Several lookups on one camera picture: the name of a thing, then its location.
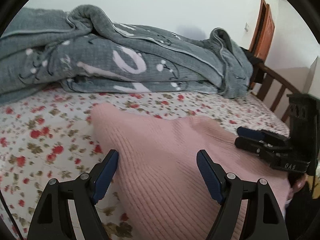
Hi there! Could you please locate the wooden bed footboard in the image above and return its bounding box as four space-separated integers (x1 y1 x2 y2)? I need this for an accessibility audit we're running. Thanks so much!
249 65 300 124

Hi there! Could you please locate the grey floral blanket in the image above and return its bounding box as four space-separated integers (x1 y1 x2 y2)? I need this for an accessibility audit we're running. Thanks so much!
1 5 253 103

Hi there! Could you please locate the floral bed sheet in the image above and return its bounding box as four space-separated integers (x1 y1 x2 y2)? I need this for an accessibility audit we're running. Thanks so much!
1 88 289 239

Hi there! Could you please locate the person's right hand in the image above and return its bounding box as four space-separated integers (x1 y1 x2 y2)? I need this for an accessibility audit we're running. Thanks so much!
287 174 312 202

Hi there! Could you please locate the wooden door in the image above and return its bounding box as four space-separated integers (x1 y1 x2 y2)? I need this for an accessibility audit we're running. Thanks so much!
249 0 275 61

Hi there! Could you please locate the black garment on footboard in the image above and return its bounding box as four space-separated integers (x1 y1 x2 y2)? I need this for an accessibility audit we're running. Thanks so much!
241 48 265 90

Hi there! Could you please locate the pink knit sweater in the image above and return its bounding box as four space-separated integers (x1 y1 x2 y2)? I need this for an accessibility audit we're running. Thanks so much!
91 103 290 239

